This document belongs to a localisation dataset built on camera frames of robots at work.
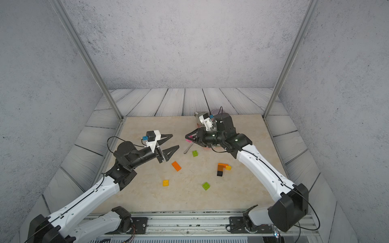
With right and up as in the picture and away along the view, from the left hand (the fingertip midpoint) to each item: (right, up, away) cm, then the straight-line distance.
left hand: (176, 142), depth 65 cm
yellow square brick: (+27, -18, +26) cm, 42 cm away
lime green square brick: (+7, -10, +33) cm, 35 cm away
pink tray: (+15, -7, +36) cm, 40 cm away
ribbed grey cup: (+9, +16, +47) cm, 50 cm away
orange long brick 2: (+25, -16, +27) cm, 40 cm away
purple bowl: (+24, +19, +53) cm, 61 cm away
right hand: (+5, +2, +2) cm, 6 cm away
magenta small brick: (+6, 0, +4) cm, 7 cm away
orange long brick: (-4, -17, +28) cm, 33 cm away
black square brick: (+22, -20, +24) cm, 38 cm away
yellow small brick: (-9, -25, +22) cm, 34 cm away
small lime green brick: (+14, -26, +20) cm, 35 cm away
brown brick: (+22, -18, +27) cm, 39 cm away
